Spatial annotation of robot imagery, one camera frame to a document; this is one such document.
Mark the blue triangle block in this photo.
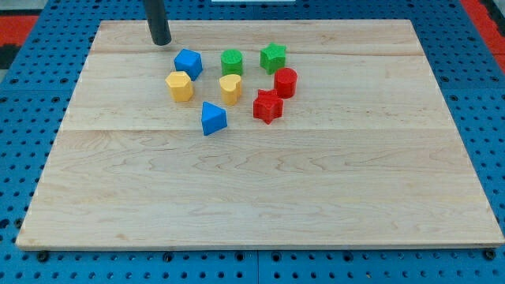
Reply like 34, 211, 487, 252
200, 102, 227, 136

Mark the red star block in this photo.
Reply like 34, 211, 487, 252
252, 89, 283, 125

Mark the yellow heart block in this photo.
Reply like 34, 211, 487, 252
219, 74, 242, 106

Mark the red cylinder block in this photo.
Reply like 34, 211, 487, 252
274, 67, 297, 99

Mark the green cylinder block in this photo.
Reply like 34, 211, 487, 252
220, 49, 243, 76

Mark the green star block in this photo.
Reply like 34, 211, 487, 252
260, 43, 286, 75

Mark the yellow hexagon block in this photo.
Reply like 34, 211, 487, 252
165, 71, 194, 103

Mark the blue cube block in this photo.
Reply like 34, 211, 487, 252
174, 49, 203, 81

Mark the light wooden board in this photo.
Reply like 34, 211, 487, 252
17, 20, 504, 251

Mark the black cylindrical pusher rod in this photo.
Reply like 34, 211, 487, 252
143, 0, 172, 46

